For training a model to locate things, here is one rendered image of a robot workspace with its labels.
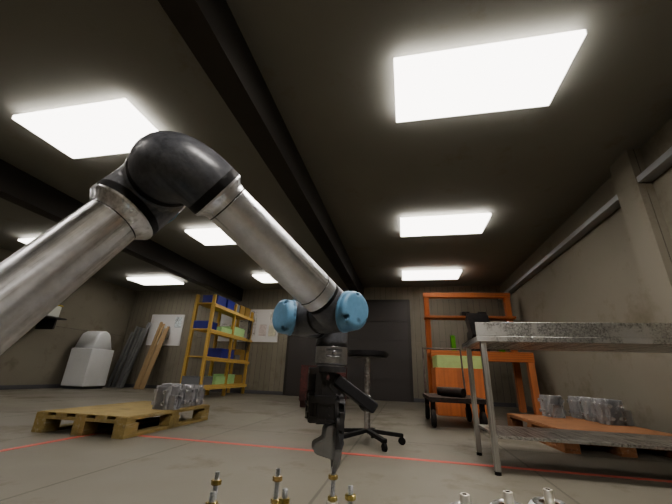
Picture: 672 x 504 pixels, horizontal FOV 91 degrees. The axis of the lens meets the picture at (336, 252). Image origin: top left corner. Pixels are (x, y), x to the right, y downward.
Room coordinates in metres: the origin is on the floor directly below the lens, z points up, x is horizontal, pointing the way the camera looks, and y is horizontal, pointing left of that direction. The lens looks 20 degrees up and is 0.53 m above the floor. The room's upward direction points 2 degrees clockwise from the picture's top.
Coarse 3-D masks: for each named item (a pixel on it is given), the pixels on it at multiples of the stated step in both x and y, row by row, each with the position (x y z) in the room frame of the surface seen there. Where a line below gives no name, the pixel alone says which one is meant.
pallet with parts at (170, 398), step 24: (168, 384) 3.96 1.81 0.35; (192, 384) 4.06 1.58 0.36; (72, 408) 3.29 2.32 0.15; (96, 408) 3.35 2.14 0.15; (120, 408) 3.42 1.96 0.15; (144, 408) 3.50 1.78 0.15; (168, 408) 3.46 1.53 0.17; (192, 408) 3.77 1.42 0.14; (72, 432) 2.97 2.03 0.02; (96, 432) 3.09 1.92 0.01; (120, 432) 2.89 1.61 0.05; (144, 432) 3.11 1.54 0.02
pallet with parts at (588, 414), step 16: (544, 400) 4.05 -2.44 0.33; (560, 400) 4.03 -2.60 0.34; (576, 400) 3.99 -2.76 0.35; (592, 400) 3.73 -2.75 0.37; (608, 400) 3.47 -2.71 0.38; (512, 416) 4.13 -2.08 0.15; (528, 416) 4.01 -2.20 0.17; (544, 416) 4.08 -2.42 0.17; (560, 416) 3.99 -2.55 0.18; (576, 416) 4.03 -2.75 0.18; (592, 416) 3.74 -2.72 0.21; (608, 416) 3.50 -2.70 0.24; (624, 416) 3.48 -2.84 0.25; (624, 432) 3.00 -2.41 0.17; (640, 432) 3.03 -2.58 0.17; (656, 432) 3.07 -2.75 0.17; (560, 448) 3.08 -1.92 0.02; (576, 448) 2.99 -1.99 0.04; (608, 448) 3.13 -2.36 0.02; (624, 448) 2.94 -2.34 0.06
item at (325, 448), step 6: (330, 426) 0.79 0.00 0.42; (330, 432) 0.79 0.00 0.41; (324, 438) 0.79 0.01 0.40; (330, 438) 0.79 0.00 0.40; (318, 444) 0.79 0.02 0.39; (324, 444) 0.79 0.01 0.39; (330, 444) 0.79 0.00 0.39; (318, 450) 0.79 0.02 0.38; (324, 450) 0.79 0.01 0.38; (330, 450) 0.79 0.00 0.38; (336, 450) 0.78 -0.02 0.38; (324, 456) 0.79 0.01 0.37; (330, 456) 0.79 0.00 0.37; (336, 456) 0.79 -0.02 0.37; (336, 462) 0.79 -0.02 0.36; (336, 468) 0.80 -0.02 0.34
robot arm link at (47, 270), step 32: (96, 192) 0.45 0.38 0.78; (128, 192) 0.45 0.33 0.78; (64, 224) 0.43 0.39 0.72; (96, 224) 0.45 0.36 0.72; (128, 224) 0.48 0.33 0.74; (160, 224) 0.52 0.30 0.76; (32, 256) 0.41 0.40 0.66; (64, 256) 0.43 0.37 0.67; (96, 256) 0.46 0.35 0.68; (0, 288) 0.40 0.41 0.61; (32, 288) 0.42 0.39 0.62; (64, 288) 0.45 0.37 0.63; (0, 320) 0.41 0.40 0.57; (32, 320) 0.44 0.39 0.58; (0, 352) 0.43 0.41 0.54
